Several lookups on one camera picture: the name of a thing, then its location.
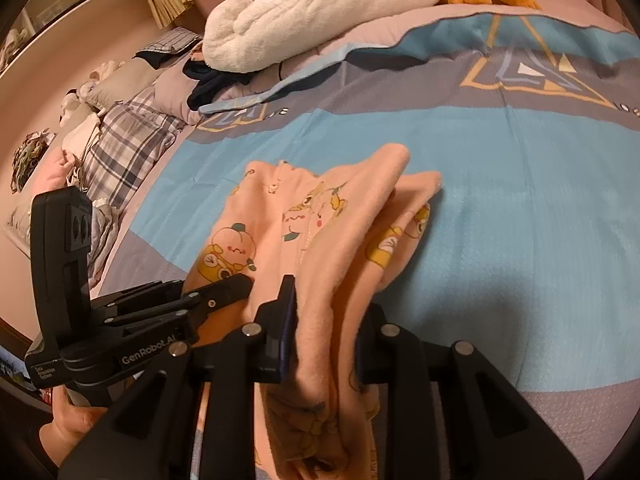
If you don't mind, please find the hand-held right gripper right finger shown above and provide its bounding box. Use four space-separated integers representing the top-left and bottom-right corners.
356 304 585 480

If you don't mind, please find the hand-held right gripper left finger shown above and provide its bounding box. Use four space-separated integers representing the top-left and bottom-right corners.
57 274 302 480

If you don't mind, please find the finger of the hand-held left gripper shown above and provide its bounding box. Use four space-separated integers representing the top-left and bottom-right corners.
112 273 254 343
89 279 187 317

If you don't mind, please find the pink cartoon print garment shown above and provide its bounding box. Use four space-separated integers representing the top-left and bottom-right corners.
182 142 443 480

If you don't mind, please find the person's left hand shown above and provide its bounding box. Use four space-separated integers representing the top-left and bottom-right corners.
47 387 112 463

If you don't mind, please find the camouflage print cloth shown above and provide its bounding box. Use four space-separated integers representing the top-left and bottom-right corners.
11 131 57 193

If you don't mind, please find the plaid pillow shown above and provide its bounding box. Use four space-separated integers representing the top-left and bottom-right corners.
82 85 188 281

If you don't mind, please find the small white plush toy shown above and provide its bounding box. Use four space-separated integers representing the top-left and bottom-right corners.
59 60 126 128

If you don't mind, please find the blue grey patterned bedspread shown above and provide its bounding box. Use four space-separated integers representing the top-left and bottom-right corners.
87 0 640 480

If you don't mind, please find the grey pillow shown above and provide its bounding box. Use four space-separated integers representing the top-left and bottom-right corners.
87 60 168 111

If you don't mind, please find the dark navy cloth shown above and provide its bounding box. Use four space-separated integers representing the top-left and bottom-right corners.
182 57 283 111

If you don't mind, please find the folded plaid cloth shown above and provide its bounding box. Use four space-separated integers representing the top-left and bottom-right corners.
135 26 203 68

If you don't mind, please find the white plush blanket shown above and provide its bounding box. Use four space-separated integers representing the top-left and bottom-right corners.
202 0 451 73

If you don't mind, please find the white wall shelf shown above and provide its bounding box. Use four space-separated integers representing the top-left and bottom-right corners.
0 0 153 78

